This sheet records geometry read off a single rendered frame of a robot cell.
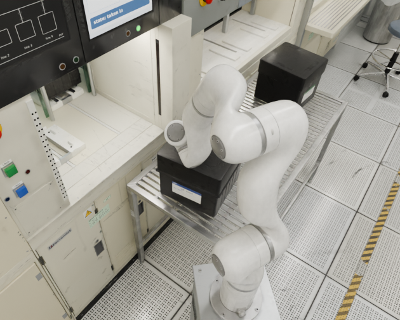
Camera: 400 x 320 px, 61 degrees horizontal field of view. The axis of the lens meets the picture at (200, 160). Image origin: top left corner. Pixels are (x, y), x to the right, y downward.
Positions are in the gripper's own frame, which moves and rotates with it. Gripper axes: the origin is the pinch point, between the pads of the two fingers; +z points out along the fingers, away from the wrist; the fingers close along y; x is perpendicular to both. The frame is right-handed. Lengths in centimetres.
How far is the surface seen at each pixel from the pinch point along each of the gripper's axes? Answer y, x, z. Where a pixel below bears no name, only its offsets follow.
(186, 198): -0.3, 25.2, 6.9
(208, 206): -10.5, 24.1, 5.8
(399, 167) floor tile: -109, -37, 183
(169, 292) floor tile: 3, 90, 57
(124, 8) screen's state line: 29, -31, -37
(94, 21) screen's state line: 31, -22, -46
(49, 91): 81, 5, 2
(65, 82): 80, -2, 9
